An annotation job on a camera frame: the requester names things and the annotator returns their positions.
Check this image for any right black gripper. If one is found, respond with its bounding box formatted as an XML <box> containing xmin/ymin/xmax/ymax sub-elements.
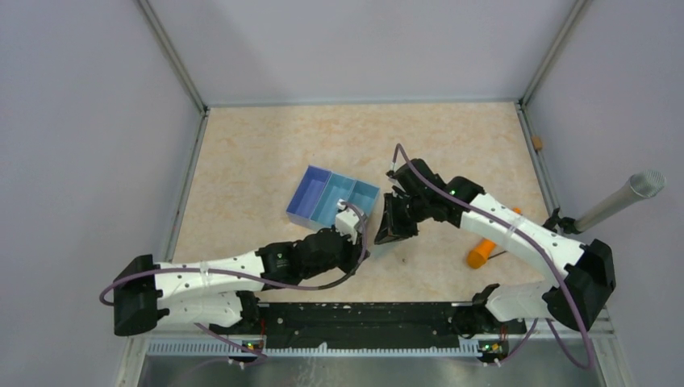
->
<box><xmin>375</xmin><ymin>191</ymin><xmax>431</xmax><ymax>245</ymax></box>

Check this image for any blue three-compartment box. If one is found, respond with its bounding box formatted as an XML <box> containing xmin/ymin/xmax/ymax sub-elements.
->
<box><xmin>286</xmin><ymin>165</ymin><xmax>380</xmax><ymax>231</ymax></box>

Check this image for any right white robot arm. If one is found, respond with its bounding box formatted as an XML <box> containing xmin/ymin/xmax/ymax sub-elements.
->
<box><xmin>374</xmin><ymin>159</ymin><xmax>616</xmax><ymax>332</ymax></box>

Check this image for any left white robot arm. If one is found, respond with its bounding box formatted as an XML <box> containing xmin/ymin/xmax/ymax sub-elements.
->
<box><xmin>100</xmin><ymin>227</ymin><xmax>368</xmax><ymax>337</ymax></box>

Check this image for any orange cylindrical object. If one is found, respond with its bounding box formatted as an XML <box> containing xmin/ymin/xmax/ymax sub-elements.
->
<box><xmin>465</xmin><ymin>239</ymin><xmax>507</xmax><ymax>269</ymax></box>

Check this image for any small tan block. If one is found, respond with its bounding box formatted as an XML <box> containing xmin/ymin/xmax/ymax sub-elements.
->
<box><xmin>530</xmin><ymin>135</ymin><xmax>544</xmax><ymax>152</ymax></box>

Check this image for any silver microphone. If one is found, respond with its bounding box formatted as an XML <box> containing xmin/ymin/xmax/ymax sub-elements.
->
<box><xmin>542</xmin><ymin>169</ymin><xmax>666</xmax><ymax>235</ymax></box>

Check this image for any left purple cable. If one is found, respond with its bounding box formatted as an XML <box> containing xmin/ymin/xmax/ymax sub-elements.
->
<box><xmin>98</xmin><ymin>202</ymin><xmax>369</xmax><ymax>367</ymax></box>

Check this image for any purple cable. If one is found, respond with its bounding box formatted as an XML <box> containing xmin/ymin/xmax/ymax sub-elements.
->
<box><xmin>98</xmin><ymin>202</ymin><xmax>369</xmax><ymax>367</ymax></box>
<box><xmin>392</xmin><ymin>144</ymin><xmax>597</xmax><ymax>371</ymax></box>

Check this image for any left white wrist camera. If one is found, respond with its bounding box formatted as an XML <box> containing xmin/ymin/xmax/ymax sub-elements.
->
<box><xmin>334</xmin><ymin>199</ymin><xmax>366</xmax><ymax>244</ymax></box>

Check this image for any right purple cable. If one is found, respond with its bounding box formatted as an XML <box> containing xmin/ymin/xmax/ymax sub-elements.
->
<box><xmin>392</xmin><ymin>144</ymin><xmax>597</xmax><ymax>371</ymax></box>

